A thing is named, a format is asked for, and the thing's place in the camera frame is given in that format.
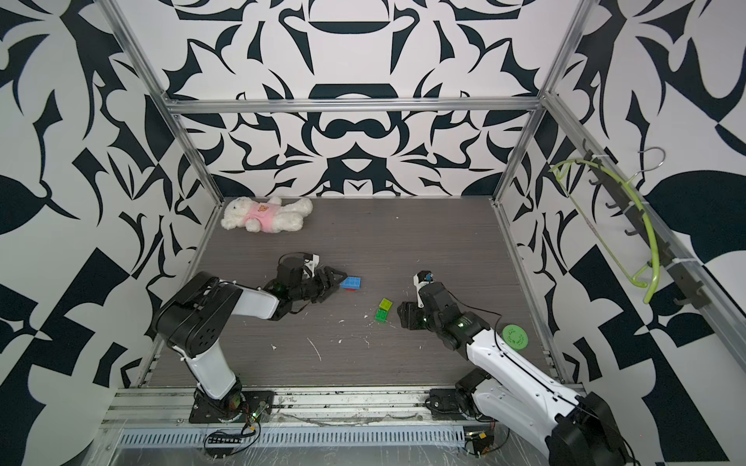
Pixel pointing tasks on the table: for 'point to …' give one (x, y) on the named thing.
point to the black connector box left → (223, 440)
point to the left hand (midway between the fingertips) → (343, 274)
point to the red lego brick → (351, 289)
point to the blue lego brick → (352, 282)
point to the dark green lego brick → (381, 316)
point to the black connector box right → (482, 442)
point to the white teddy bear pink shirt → (273, 216)
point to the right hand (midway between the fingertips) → (405, 305)
